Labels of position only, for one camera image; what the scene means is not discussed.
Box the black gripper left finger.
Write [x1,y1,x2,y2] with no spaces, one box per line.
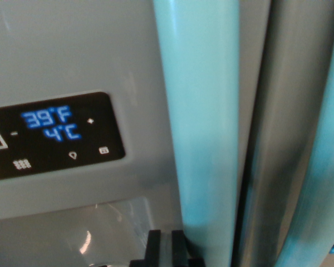
[144,229,168,267]

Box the teal door handle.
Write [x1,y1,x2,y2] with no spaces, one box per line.
[274,0,334,267]
[153,0,240,267]

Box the black temperature display panel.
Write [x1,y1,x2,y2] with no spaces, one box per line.
[0,91,126,183]

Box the plain grey fridge door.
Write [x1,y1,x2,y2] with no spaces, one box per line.
[233,0,334,267]

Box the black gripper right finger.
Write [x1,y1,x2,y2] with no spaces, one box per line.
[167,229,190,267]

